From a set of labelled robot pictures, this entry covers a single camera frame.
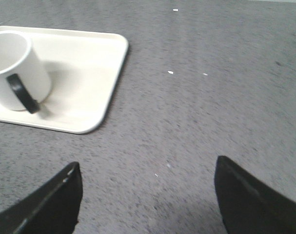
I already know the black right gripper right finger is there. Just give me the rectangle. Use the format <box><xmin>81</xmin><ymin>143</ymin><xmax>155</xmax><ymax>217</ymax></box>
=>
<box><xmin>215</xmin><ymin>156</ymin><xmax>296</xmax><ymax>234</ymax></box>

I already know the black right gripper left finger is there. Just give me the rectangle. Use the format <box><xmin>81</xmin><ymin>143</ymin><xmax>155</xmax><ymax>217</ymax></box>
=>
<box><xmin>0</xmin><ymin>162</ymin><xmax>83</xmax><ymax>234</ymax></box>

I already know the white smiley mug black handle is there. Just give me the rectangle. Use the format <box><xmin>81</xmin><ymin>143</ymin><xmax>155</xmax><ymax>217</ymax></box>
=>
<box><xmin>0</xmin><ymin>30</ymin><xmax>52</xmax><ymax>114</ymax></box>

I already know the cream rectangular plastic tray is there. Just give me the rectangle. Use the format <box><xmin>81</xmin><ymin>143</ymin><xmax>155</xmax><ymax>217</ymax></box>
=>
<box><xmin>0</xmin><ymin>26</ymin><xmax>129</xmax><ymax>134</ymax></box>

